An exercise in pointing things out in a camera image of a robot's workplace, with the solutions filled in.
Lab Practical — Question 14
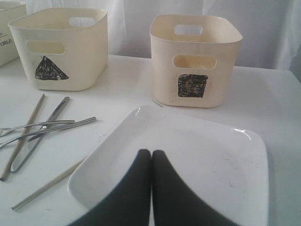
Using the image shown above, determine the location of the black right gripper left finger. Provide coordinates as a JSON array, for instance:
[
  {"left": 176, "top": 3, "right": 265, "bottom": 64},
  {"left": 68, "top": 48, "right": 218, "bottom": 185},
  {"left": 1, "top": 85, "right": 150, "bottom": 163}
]
[{"left": 70, "top": 149, "right": 151, "bottom": 226}]

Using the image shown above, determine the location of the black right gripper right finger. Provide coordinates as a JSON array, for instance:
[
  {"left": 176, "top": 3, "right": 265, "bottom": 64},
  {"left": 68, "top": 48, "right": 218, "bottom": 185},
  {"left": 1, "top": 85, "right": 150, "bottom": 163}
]
[{"left": 152, "top": 150, "right": 237, "bottom": 226}]

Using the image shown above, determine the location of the steel spoon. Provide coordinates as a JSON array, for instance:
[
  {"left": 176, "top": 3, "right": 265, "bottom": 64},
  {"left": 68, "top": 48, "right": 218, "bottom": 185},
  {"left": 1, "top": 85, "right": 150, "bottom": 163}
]
[{"left": 0, "top": 117, "right": 97, "bottom": 148}]

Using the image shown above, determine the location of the steel table knife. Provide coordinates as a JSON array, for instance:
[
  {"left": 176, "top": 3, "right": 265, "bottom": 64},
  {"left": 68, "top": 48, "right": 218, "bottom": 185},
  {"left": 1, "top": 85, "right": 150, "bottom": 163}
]
[{"left": 10, "top": 97, "right": 70, "bottom": 172}]

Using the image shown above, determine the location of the wooden chopstick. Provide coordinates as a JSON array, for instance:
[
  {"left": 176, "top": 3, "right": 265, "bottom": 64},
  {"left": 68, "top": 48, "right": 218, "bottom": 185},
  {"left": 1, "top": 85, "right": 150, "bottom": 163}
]
[
  {"left": 0, "top": 94, "right": 46, "bottom": 182},
  {"left": 11, "top": 157, "right": 87, "bottom": 211}
]

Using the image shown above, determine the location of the steel fork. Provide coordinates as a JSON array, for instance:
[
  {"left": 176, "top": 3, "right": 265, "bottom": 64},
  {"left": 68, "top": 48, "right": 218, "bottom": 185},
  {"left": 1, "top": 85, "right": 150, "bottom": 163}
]
[{"left": 0, "top": 120, "right": 75, "bottom": 137}]

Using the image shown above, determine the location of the white square plate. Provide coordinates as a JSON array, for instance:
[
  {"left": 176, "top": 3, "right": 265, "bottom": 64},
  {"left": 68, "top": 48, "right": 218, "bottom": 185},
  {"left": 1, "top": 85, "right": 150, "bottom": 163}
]
[{"left": 68, "top": 105, "right": 269, "bottom": 226}]

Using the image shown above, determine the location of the cream bin with square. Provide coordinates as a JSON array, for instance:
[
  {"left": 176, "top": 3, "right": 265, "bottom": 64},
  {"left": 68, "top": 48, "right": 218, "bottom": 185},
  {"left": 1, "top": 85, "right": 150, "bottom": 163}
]
[{"left": 150, "top": 15, "right": 243, "bottom": 108}]

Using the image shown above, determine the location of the cream bin with triangle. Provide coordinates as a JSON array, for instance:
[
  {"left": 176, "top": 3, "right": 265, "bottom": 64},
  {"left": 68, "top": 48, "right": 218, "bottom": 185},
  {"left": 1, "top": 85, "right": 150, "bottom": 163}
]
[{"left": 8, "top": 8, "right": 108, "bottom": 91}]

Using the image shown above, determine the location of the cream bin with circle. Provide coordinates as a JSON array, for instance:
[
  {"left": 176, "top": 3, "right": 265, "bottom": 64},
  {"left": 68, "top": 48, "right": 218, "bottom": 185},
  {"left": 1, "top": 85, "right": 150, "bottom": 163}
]
[{"left": 0, "top": 0, "right": 27, "bottom": 66}]

